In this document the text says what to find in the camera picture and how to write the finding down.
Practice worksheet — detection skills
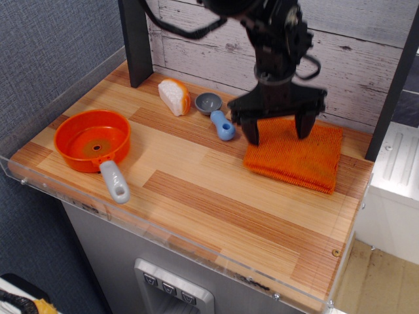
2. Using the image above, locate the white and orange toy sushi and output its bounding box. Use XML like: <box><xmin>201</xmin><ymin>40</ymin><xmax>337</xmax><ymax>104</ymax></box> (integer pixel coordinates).
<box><xmin>158</xmin><ymin>78</ymin><xmax>191</xmax><ymax>116</ymax></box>

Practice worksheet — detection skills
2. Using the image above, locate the grey toy fridge cabinet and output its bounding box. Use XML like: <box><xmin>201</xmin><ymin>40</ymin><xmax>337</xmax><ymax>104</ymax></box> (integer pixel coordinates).
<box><xmin>64</xmin><ymin>203</ymin><xmax>299</xmax><ymax>313</ymax></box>

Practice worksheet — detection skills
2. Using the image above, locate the grey and blue toy spoon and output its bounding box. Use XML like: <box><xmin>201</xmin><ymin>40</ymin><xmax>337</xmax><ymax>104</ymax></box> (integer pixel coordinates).
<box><xmin>194</xmin><ymin>92</ymin><xmax>236</xmax><ymax>141</ymax></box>

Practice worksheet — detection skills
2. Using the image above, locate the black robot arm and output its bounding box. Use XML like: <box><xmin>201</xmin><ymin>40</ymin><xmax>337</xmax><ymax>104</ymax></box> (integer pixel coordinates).
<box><xmin>202</xmin><ymin>1</ymin><xmax>327</xmax><ymax>145</ymax></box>

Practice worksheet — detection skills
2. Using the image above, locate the white ribbed side platform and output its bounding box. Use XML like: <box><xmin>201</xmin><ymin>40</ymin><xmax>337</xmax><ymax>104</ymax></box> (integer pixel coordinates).
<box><xmin>372</xmin><ymin>122</ymin><xmax>418</xmax><ymax>201</ymax></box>

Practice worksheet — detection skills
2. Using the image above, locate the silver dispenser button panel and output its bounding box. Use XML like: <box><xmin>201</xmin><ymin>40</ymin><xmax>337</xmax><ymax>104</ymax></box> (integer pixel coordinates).
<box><xmin>134</xmin><ymin>258</ymin><xmax>215</xmax><ymax>313</ymax></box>

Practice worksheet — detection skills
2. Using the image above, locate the dark frame post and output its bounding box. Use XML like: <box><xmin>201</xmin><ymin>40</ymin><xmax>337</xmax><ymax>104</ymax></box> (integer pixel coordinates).
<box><xmin>118</xmin><ymin>0</ymin><xmax>153</xmax><ymax>88</ymax></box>
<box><xmin>365</xmin><ymin>9</ymin><xmax>418</xmax><ymax>162</ymax></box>

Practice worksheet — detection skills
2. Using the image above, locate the dark right frame post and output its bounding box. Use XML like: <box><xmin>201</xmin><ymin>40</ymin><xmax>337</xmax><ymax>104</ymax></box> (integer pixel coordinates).
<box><xmin>365</xmin><ymin>9</ymin><xmax>418</xmax><ymax>162</ymax></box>

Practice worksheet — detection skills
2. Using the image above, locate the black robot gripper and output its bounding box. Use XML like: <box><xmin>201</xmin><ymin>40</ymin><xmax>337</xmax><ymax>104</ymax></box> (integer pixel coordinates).
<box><xmin>228</xmin><ymin>82</ymin><xmax>327</xmax><ymax>146</ymax></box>

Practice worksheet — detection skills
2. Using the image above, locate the clear acrylic table guard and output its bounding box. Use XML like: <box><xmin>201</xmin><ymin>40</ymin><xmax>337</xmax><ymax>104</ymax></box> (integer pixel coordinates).
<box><xmin>9</xmin><ymin>46</ymin><xmax>372</xmax><ymax>313</ymax></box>

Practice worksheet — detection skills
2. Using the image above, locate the orange toy pan grey handle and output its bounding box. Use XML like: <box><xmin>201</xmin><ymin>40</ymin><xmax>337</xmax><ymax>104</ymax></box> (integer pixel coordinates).
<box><xmin>54</xmin><ymin>109</ymin><xmax>131</xmax><ymax>204</ymax></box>

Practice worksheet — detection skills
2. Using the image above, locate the black braided cable bottom left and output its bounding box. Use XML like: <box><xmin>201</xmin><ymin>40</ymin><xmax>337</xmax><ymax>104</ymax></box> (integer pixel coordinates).
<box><xmin>0</xmin><ymin>289</ymin><xmax>43</xmax><ymax>314</ymax></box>

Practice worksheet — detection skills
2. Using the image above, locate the orange cloth napkin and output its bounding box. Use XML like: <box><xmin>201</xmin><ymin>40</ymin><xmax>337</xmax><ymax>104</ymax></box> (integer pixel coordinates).
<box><xmin>244</xmin><ymin>118</ymin><xmax>343</xmax><ymax>194</ymax></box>

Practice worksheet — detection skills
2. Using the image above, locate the dark left frame post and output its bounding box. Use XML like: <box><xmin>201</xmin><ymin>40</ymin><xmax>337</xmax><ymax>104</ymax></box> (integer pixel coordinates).
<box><xmin>118</xmin><ymin>0</ymin><xmax>153</xmax><ymax>88</ymax></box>

